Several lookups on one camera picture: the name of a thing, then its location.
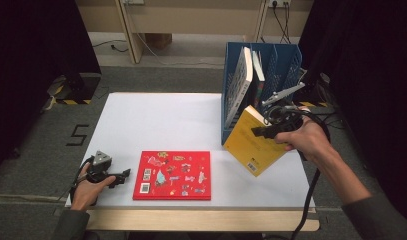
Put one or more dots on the white wall socket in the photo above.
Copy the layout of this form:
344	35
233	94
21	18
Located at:
279	2

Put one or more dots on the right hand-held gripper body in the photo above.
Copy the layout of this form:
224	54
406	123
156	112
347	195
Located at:
286	120

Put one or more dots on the black stand base striped tape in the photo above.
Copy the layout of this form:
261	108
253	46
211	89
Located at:
78	88
314	96

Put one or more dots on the brown cardboard box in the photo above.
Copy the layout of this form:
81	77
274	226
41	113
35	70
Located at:
158	39

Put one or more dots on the black curtain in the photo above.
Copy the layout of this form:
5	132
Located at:
371	83
34	66

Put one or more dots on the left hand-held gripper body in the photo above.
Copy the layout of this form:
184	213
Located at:
100	170

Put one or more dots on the person's right hand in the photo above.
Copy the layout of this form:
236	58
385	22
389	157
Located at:
307	140

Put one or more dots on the blue plastic file rack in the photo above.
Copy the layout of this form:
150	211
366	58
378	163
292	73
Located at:
281	66

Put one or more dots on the white picture-grid book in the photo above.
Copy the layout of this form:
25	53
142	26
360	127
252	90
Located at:
239	83

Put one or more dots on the yellow cover book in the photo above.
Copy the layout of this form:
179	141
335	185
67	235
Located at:
251	146

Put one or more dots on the light wooden desk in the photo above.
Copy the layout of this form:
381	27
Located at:
197	18

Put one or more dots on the red cover book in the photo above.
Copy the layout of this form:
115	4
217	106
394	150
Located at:
172	175

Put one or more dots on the teal cover book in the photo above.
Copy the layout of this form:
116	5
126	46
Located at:
258	71

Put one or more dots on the person's left hand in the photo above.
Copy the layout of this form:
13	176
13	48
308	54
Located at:
86	193

